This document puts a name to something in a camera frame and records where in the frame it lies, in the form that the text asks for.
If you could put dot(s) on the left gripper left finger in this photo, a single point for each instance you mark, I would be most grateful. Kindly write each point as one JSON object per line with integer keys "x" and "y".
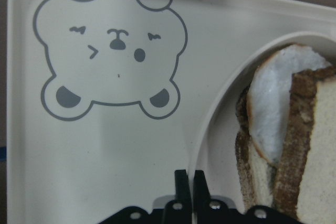
{"x": 179, "y": 210}

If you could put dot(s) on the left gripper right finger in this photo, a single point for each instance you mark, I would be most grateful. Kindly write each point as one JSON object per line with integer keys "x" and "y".
{"x": 209, "y": 208}

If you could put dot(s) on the cream round plate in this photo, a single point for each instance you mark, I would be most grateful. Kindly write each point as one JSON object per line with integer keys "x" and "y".
{"x": 214, "y": 144}

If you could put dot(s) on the bread slice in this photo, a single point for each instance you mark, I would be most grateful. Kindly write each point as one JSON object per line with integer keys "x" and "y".
{"x": 256, "y": 176}
{"x": 305, "y": 182}

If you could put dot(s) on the fried egg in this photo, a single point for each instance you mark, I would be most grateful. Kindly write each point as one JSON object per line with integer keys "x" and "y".
{"x": 268, "y": 97}

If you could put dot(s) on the cream bear serving tray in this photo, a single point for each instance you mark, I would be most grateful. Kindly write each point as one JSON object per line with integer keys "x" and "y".
{"x": 105, "y": 97}

